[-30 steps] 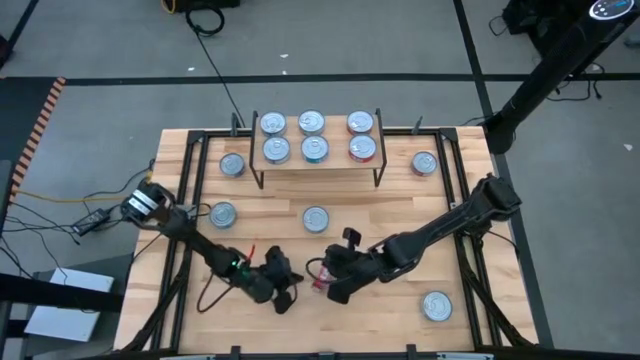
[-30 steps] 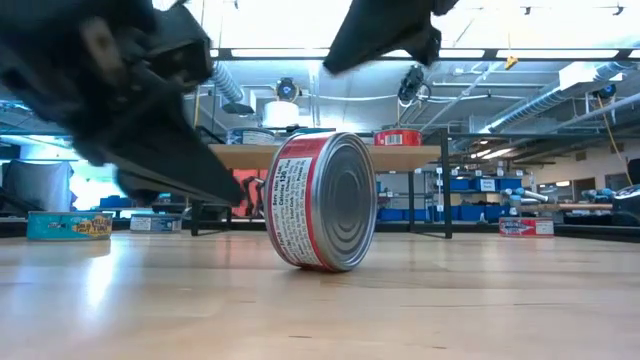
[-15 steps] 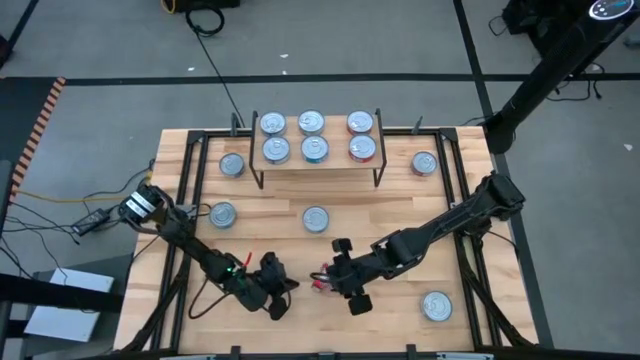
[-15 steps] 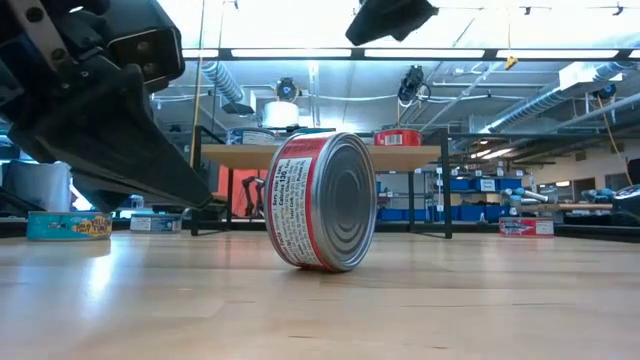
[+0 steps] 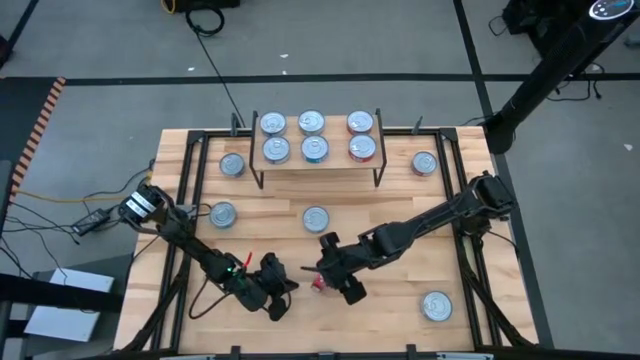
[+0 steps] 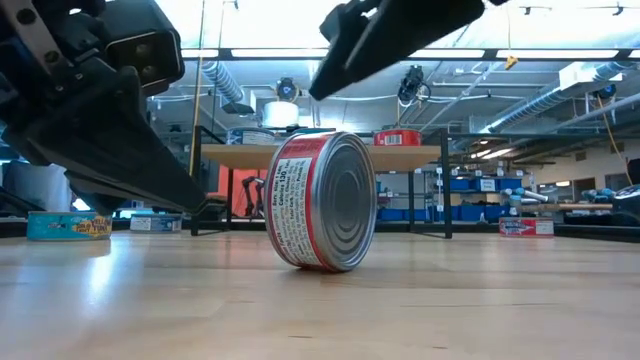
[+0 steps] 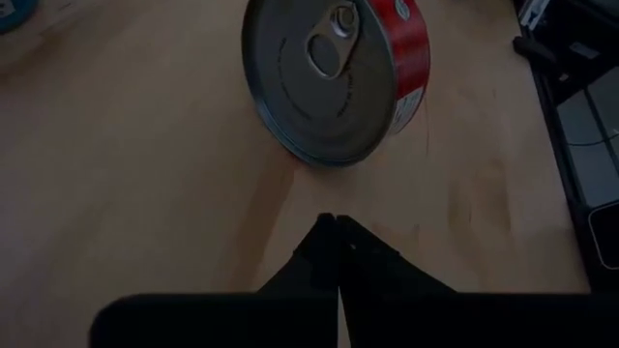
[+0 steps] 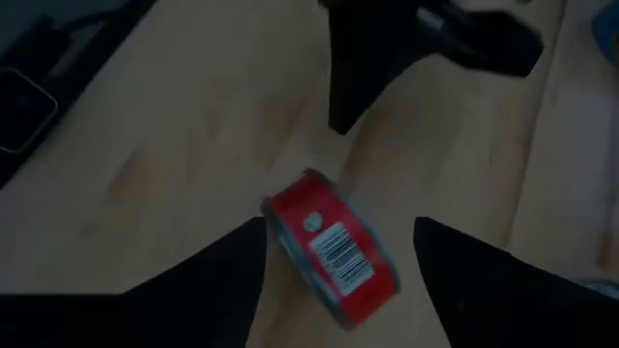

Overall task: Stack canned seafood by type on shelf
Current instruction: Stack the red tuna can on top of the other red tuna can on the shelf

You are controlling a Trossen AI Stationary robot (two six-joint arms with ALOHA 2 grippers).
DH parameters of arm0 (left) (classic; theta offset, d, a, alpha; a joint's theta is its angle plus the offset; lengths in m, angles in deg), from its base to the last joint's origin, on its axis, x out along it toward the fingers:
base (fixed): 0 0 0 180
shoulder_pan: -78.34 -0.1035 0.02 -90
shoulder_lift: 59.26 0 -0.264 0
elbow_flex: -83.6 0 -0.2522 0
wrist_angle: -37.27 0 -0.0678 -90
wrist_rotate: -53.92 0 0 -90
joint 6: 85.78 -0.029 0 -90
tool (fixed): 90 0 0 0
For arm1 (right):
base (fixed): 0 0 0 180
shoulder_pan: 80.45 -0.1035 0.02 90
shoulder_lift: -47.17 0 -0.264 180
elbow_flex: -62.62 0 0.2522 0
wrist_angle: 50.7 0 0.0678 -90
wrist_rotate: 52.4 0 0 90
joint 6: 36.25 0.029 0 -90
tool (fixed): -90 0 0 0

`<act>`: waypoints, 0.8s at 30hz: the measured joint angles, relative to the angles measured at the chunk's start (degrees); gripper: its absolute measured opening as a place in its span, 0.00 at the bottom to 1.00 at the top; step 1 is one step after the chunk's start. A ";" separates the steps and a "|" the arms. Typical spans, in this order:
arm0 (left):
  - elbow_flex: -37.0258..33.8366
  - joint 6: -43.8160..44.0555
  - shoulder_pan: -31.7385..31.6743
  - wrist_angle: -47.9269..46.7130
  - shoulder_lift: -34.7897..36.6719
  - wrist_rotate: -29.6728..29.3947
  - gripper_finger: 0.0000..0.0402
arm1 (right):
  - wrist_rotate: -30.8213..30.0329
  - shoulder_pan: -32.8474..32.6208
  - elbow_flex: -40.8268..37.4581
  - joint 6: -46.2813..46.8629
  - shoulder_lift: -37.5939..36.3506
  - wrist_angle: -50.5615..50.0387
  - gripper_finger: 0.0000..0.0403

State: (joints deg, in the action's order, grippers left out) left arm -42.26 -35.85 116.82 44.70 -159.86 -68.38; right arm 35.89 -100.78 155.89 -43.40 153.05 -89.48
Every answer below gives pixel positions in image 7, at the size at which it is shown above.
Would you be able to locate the black aluminium table frame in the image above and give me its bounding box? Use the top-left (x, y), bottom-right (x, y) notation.
top-left (511, 0), bottom-right (619, 294)

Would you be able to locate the teal label tuna can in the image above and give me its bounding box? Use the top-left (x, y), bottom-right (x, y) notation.
top-left (0, 0), bottom-right (41, 36)

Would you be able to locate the red label seafood can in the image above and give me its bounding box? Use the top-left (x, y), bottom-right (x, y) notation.
top-left (240, 0), bottom-right (432, 169)

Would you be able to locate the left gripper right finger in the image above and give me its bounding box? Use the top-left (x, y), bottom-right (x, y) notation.
top-left (338, 216), bottom-right (619, 348)

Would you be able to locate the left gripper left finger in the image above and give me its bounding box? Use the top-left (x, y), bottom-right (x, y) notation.
top-left (89, 212), bottom-right (339, 348)

